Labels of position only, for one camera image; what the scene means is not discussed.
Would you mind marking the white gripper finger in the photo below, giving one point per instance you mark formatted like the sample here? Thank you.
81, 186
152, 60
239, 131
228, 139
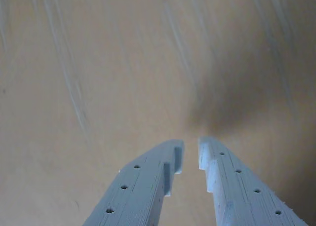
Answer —
237, 194
138, 191

